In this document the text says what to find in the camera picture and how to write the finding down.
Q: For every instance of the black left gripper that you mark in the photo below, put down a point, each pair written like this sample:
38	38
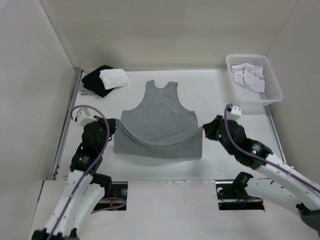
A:
112	123

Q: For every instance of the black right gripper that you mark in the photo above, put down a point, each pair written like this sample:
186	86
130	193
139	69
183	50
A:
210	127

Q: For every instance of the grey tank top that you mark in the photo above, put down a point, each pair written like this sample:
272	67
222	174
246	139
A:
159	127

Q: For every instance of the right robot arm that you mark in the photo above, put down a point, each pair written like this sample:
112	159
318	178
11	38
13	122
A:
292	190

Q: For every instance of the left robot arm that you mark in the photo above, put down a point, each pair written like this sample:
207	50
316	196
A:
84	187

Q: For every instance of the folded black tank top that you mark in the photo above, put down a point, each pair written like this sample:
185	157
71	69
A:
93	83

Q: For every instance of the folded white tank top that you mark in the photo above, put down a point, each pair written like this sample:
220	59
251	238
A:
114	78

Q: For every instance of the pink tank top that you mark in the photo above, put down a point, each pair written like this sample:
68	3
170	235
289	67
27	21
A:
249	76

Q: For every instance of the white plastic basket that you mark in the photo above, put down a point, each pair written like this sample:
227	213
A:
247	98

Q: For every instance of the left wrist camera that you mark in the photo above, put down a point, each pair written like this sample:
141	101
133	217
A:
82	119

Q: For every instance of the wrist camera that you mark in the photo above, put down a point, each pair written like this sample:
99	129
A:
234	112
82	119

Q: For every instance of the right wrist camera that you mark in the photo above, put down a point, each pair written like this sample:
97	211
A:
234	112

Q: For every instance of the left metal table rail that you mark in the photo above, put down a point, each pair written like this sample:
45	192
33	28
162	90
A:
56	158

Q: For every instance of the metal table rail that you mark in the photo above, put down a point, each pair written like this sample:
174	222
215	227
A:
56	158
272	125

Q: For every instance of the right metal table rail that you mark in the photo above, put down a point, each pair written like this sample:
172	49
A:
272	125

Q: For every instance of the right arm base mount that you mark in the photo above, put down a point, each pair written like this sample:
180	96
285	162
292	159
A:
232	194

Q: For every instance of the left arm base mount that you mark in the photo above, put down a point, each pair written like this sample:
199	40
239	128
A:
115	198

